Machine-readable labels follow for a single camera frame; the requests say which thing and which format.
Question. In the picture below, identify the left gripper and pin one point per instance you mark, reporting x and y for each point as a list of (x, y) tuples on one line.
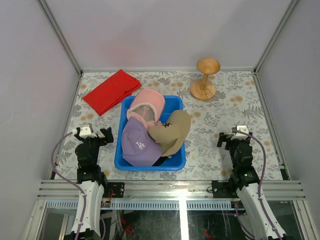
[(108, 134)]

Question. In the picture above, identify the black cap in bin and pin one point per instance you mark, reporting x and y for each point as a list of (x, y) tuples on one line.
[(163, 161)]

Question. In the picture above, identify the purple LA baseball cap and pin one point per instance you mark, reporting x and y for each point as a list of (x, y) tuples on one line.
[(138, 148)]

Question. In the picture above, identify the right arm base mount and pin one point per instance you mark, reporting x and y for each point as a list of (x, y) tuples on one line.
[(222, 190)]

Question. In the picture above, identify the beige baseball cap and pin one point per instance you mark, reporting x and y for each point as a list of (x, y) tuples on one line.
[(172, 134)]

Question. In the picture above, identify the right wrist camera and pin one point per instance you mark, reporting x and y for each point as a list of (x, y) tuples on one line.
[(240, 132)]

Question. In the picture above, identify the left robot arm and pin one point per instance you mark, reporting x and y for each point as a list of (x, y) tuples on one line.
[(91, 182)]

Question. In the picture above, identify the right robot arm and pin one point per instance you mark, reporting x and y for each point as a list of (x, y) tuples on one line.
[(247, 185)]

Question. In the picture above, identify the pink baseball cap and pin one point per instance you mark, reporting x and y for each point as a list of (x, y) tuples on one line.
[(147, 107)]

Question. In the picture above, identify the aluminium front rail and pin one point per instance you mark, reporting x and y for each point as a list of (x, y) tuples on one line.
[(141, 195)]

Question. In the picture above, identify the red folded cloth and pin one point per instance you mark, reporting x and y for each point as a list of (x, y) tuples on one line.
[(111, 92)]

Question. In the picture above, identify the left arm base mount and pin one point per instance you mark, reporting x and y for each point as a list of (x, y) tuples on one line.
[(114, 190)]

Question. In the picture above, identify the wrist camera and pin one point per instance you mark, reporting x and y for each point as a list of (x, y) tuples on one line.
[(84, 131), (240, 132)]

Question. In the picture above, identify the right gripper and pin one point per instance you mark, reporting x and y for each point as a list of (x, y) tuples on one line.
[(227, 139)]

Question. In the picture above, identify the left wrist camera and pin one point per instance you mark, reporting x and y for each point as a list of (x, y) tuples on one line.
[(84, 131)]

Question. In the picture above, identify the wooden hat stand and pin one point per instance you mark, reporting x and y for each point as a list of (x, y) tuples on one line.
[(203, 89)]

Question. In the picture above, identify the blue plastic bin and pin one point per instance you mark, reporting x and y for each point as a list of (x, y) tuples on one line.
[(175, 163)]

